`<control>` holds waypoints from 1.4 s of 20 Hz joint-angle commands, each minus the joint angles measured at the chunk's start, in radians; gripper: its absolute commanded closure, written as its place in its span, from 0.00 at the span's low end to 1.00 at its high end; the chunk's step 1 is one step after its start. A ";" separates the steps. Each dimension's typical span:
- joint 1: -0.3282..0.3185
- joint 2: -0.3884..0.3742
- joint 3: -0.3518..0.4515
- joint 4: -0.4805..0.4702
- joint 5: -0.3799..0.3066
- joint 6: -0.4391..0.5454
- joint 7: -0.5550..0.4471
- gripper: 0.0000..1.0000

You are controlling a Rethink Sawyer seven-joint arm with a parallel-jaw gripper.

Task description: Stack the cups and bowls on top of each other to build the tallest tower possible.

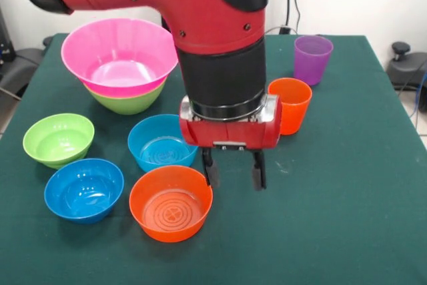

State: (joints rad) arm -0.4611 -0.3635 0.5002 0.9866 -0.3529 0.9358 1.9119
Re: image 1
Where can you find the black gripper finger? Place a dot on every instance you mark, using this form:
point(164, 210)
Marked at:
point(211, 171)
point(258, 175)

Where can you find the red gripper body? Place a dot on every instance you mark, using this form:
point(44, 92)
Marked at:
point(230, 133)

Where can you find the wide light blue bowl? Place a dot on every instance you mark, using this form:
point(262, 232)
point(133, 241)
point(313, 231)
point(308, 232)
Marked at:
point(150, 141)

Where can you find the large pink bowl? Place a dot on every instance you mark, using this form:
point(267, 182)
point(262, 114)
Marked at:
point(116, 61)

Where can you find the orange bowl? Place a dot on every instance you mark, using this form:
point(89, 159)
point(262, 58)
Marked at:
point(170, 211)

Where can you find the dark green tablecloth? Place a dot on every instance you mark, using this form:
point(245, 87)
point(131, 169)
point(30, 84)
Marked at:
point(317, 181)

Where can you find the orange cup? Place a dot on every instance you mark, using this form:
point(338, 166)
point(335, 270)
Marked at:
point(297, 104)

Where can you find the large green bowl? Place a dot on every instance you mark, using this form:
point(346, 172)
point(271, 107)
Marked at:
point(126, 104)

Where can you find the purple cup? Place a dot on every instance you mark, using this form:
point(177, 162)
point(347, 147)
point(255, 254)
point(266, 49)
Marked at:
point(312, 63)

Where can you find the dark blue bowl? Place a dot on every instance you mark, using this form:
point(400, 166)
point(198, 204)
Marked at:
point(83, 191)

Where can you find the small green bowl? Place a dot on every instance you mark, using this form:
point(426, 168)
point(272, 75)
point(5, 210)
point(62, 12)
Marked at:
point(56, 138)

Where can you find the black equipment with knob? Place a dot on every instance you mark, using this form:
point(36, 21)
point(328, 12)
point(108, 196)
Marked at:
point(405, 68)

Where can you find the black round knob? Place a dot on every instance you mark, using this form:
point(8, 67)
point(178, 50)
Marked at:
point(47, 41)

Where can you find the black and grey equipment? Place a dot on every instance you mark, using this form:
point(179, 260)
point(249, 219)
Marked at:
point(20, 64)

